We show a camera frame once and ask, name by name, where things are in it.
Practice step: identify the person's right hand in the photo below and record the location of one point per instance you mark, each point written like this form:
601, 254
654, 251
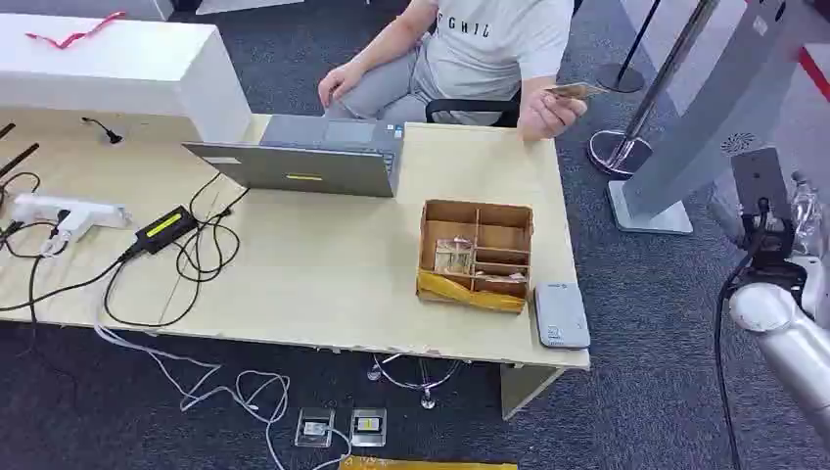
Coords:
338, 81

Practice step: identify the person's left hand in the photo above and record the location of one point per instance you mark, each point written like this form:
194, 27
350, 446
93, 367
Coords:
544, 117

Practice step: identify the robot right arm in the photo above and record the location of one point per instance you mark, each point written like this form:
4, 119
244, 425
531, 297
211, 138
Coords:
784, 337

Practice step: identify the black chair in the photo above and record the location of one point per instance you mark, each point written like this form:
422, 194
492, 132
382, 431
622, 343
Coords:
467, 106

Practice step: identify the person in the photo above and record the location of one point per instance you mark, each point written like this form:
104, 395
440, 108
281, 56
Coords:
486, 45

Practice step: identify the grey laptop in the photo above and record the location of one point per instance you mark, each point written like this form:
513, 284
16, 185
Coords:
305, 169

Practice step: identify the flat card pile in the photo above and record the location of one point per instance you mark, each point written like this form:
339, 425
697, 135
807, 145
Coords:
502, 277

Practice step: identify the stack of cards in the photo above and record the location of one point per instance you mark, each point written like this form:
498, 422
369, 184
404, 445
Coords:
454, 256

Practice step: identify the grey kiosk stand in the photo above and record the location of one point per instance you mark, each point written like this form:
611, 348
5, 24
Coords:
713, 110

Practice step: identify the pale wooden desk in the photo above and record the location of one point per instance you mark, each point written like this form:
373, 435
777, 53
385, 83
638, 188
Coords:
324, 272

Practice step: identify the wooden box with dividers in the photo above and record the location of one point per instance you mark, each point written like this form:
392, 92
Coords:
454, 292

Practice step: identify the grey card reader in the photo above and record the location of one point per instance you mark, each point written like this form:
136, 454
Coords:
561, 316

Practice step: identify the white counter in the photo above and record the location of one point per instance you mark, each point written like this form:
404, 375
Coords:
117, 71

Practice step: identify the black power adapter yellow label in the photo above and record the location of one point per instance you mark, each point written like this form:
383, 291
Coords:
165, 228

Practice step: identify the red ribbon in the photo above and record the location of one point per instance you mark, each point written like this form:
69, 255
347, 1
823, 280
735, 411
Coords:
71, 37

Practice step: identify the white power strip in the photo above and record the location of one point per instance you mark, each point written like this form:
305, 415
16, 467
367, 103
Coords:
78, 213

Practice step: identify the chrome stool base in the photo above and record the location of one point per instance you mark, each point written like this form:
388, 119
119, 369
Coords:
415, 383

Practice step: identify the black rod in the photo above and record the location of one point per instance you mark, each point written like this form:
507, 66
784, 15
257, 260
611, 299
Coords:
6, 130
19, 159

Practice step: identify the floor socket with yellow label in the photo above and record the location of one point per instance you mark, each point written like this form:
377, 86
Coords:
368, 427

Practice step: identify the floor socket with white plug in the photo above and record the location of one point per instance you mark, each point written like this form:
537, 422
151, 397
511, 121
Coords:
315, 427

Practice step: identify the yellow strip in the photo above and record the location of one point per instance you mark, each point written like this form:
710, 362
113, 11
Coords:
428, 464

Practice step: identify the black stanchion post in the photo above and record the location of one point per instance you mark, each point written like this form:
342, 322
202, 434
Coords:
621, 78

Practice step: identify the chrome stanchion post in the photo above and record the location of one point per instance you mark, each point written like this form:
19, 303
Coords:
648, 97

